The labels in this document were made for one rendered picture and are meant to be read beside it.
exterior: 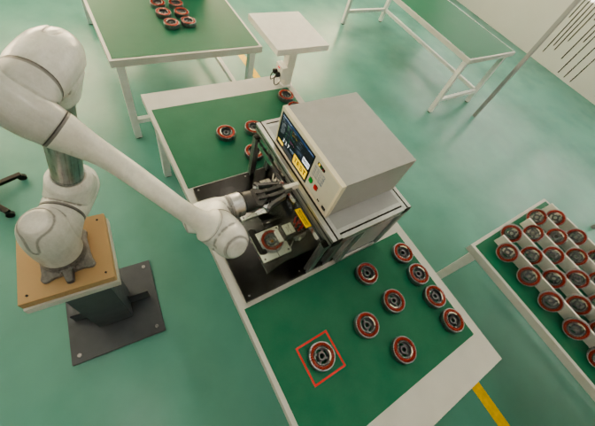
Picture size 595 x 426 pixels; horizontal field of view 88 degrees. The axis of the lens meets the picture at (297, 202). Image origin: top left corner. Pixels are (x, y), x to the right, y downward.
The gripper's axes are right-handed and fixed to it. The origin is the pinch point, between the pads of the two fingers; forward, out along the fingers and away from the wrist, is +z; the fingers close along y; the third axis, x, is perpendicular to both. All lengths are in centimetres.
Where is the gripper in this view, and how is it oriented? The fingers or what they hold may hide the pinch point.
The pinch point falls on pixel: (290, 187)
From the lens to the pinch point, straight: 119.4
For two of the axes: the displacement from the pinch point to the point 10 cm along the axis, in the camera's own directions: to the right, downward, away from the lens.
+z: 8.4, -3.1, 4.4
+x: 2.3, -5.4, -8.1
